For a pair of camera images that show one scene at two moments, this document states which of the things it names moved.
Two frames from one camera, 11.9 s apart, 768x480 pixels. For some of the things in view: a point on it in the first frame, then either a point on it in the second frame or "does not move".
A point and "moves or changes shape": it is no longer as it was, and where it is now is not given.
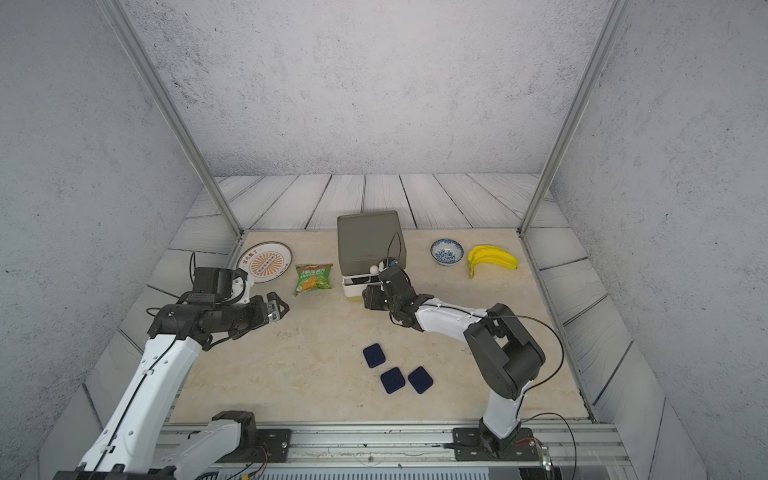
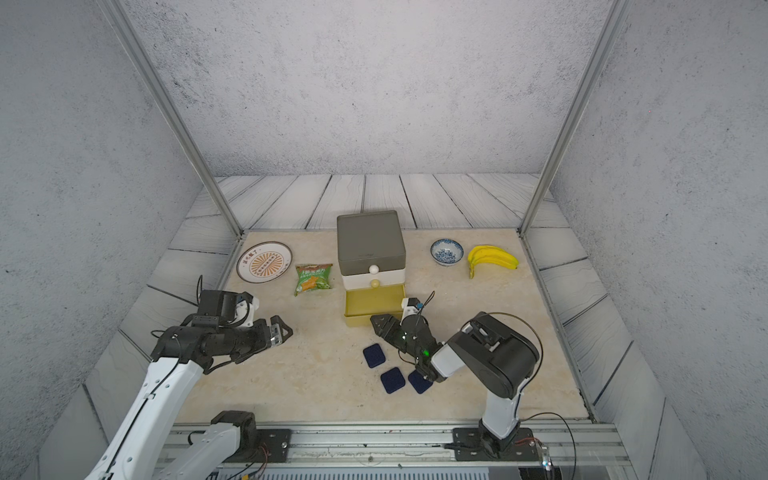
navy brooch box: [392, 380] does not move
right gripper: [371, 300] to [390, 322]
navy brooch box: [374, 355] does not move
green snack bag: [313, 277] does not move
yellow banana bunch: [493, 255] does not move
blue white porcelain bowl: [446, 251] does not move
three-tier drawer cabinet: [364, 240] moves or changes shape
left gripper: [262, 316] to [267, 340]
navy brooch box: [420, 379] does not move
